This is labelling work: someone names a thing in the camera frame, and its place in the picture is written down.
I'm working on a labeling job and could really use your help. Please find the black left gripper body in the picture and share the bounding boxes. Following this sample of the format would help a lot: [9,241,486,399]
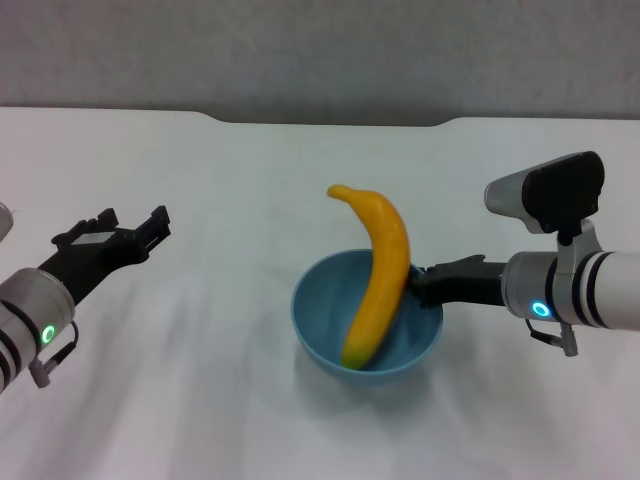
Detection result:
[37,209,151,306]

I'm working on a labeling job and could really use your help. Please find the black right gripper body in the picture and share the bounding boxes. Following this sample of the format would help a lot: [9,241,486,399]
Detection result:
[434,254,509,307]

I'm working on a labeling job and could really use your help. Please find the yellow banana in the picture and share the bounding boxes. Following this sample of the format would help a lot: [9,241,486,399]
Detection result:
[327,183,412,371]

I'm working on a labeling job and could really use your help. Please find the blue plastic bowl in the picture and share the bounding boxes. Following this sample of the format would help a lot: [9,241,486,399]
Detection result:
[291,249,445,387]

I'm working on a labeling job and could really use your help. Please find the right arm cable connector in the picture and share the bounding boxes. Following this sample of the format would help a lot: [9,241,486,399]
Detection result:
[527,317,581,357]

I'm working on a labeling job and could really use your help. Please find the arm cable connector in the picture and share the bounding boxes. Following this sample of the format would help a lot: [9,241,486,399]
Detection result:
[527,317,581,357]
[28,319,80,389]

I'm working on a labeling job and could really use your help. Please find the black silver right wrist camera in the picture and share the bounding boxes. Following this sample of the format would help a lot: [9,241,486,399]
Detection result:
[484,150,606,256]

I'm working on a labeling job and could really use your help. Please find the left arm cable connector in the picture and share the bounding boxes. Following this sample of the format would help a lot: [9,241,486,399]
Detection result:
[28,319,80,389]

